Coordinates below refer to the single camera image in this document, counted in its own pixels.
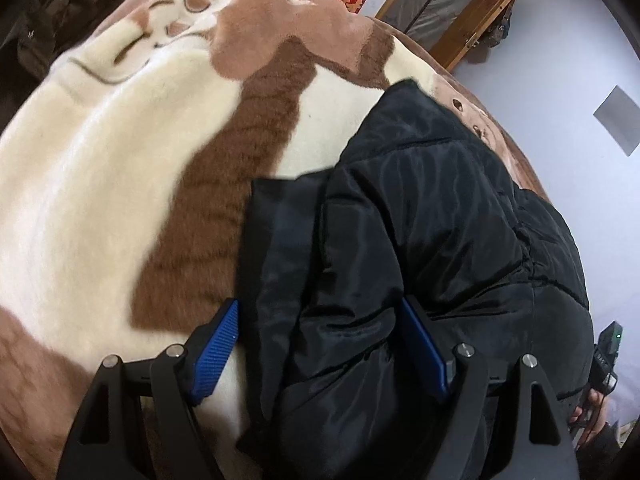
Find hanging dark clothes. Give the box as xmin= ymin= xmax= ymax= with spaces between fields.
xmin=482 ymin=5 xmax=513 ymax=51

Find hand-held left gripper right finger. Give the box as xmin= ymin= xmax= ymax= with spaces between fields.
xmin=400 ymin=296 xmax=581 ymax=480

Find person's right forearm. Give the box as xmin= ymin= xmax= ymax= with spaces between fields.
xmin=575 ymin=422 xmax=626 ymax=466

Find black puffer jacket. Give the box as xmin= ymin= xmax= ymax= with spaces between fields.
xmin=235 ymin=80 xmax=596 ymax=480

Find person's right hand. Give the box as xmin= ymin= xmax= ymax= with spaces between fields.
xmin=570 ymin=387 xmax=608 ymax=433

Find brown and cream printed blanket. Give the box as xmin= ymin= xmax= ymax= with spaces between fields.
xmin=0 ymin=0 xmax=551 ymax=480

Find brown puffer jacket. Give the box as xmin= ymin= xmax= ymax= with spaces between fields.
xmin=0 ymin=0 xmax=146 ymax=126

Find grey paper sheet on wall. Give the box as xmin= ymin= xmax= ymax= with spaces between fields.
xmin=593 ymin=85 xmax=640 ymax=157

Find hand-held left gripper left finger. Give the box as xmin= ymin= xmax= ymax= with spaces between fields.
xmin=55 ymin=298 xmax=240 ymax=480

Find wooden wardrobe with grey cover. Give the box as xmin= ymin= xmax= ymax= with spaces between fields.
xmin=375 ymin=0 xmax=530 ymax=73

